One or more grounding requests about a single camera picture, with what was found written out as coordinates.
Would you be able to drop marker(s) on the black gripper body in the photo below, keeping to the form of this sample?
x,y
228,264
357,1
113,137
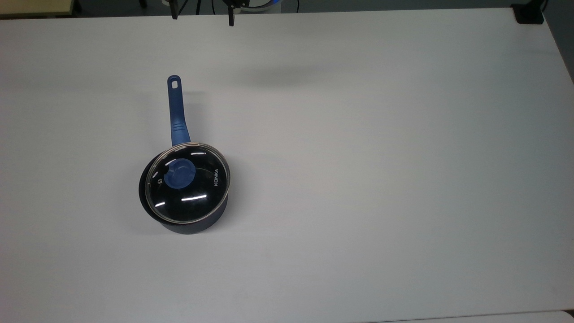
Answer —
x,y
237,3

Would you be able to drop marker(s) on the glass lid with blue knob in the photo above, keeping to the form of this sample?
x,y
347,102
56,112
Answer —
x,y
199,188

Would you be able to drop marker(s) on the dark blue saucepan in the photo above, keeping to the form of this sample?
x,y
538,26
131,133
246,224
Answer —
x,y
178,112

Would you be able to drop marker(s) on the light wooden table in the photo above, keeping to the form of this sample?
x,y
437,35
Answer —
x,y
33,6

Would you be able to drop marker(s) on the black clamp pole mount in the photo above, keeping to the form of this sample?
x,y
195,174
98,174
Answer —
x,y
529,14

